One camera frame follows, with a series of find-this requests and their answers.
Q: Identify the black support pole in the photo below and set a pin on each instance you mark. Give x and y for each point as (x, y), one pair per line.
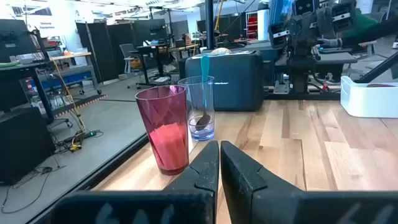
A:
(210, 25)

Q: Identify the red shelf rack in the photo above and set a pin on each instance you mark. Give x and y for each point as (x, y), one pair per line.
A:
(252, 26)

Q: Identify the person's hand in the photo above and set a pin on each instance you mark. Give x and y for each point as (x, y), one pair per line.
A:
(329, 42)

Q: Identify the person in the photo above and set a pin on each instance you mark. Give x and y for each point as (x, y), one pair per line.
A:
(367, 28)

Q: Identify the white rectangular tray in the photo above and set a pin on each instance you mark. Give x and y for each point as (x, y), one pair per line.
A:
(367, 102)

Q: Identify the grey office chair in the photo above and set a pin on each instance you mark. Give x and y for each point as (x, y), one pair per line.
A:
(129, 59)

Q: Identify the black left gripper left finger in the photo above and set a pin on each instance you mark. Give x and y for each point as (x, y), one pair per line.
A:
(202, 174)

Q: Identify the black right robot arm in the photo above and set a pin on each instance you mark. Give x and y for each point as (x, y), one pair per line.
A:
(301, 40)

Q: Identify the black monitor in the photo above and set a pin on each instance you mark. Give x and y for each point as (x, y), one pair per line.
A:
(12, 37)

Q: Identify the striped-edge floor platform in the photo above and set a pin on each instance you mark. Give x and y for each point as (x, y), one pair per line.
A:
(77, 104)

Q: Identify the black desk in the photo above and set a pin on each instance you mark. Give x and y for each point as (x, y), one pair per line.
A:
(155, 49)

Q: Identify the red faceted plastic tumbler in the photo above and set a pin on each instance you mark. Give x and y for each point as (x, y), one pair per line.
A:
(164, 130)

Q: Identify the black floor case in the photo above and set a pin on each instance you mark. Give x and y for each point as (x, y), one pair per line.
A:
(21, 143)

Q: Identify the black room divider panel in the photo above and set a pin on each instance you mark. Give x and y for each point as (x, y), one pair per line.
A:
(146, 31)
(93, 46)

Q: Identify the wooden-top workbench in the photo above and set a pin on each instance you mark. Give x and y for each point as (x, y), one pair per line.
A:
(74, 62)

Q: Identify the white cylinder tank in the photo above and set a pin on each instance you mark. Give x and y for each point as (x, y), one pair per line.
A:
(263, 21)

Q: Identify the clear drinking glass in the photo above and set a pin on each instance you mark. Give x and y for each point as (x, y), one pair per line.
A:
(192, 102)

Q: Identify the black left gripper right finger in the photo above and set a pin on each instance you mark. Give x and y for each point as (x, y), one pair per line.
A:
(239, 180)

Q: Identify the black toaster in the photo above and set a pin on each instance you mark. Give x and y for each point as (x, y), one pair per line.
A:
(236, 84)

